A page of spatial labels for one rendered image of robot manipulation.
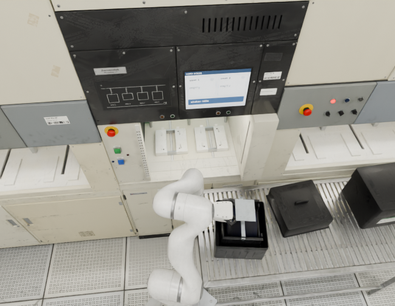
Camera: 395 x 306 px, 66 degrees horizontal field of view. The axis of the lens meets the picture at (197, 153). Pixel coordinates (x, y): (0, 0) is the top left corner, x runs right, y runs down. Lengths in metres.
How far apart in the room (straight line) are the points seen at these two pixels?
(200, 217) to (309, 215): 0.95
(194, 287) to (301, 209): 0.88
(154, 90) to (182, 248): 0.67
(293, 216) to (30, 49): 1.52
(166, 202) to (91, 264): 1.70
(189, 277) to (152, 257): 1.37
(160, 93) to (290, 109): 0.64
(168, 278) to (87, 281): 1.42
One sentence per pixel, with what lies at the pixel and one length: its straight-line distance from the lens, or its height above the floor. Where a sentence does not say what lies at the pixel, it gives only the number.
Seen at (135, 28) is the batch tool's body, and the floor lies 1.88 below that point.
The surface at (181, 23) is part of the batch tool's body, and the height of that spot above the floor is 1.89.
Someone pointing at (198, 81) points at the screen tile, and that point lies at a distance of 1.33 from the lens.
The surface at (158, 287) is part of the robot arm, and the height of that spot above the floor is 1.17.
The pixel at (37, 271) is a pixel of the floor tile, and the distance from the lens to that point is 2.85.
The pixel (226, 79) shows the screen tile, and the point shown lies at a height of 1.63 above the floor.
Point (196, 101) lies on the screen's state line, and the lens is 1.41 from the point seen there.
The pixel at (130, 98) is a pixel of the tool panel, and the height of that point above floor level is 1.56.
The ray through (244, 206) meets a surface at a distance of 1.58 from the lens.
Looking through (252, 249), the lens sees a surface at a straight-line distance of 1.68.
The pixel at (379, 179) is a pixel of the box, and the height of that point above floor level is 1.01.
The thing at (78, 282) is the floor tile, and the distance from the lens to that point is 2.70.
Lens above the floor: 2.47
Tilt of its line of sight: 52 degrees down
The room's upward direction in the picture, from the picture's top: 1 degrees clockwise
